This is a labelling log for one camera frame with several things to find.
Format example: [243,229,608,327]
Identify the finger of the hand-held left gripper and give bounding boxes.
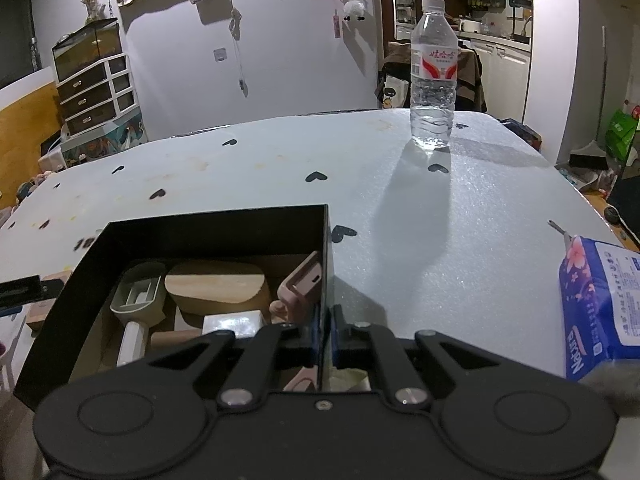
[0,275,67,317]

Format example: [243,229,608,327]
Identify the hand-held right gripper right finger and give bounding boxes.
[329,304,503,412]

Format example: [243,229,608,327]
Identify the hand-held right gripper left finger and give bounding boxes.
[145,304,323,412]

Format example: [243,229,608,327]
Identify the white block wooden handle tool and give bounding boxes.
[150,310,264,352]

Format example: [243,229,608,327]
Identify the oval wooden board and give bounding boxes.
[165,260,272,320]

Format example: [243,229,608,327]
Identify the beige plastic scoop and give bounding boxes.
[110,261,167,367]

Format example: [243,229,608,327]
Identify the black cardboard box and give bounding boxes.
[14,204,335,408]

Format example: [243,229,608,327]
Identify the pink plastic clip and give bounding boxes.
[270,251,324,393]

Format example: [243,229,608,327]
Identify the plush toys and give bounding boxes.
[15,170,53,201]

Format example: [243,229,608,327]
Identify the colourful printed box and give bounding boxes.
[60,112,148,166]

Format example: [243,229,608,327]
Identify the heart print table cover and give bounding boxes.
[0,108,631,411]

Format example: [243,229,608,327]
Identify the white drawer cabinet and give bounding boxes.
[56,52,137,136]

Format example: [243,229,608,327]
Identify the clear water bottle red label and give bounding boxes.
[410,0,460,150]

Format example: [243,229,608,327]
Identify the small metal tool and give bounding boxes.
[546,219,573,243]

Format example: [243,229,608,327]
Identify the white printed tote bag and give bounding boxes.
[380,77,412,109]

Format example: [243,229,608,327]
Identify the glass terrarium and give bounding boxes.
[51,17,123,83]

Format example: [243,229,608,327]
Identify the blue tissue pack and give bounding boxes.
[558,235,640,383]

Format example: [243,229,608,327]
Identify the dark storage box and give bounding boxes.
[497,119,543,153]

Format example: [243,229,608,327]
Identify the grey fuzzy cloth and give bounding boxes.
[582,357,640,418]

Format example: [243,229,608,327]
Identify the chair with brown jacket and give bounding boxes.
[377,42,488,113]

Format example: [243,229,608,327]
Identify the white kitchen cabinet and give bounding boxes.
[457,35,532,123]

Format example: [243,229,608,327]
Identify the broom with dustpan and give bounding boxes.
[568,27,608,170]

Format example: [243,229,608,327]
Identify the green bag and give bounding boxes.
[605,108,640,158]

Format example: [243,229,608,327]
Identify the hanging cord with charm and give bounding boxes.
[229,7,249,97]

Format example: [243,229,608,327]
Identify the wall mirror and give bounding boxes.
[391,0,417,26]

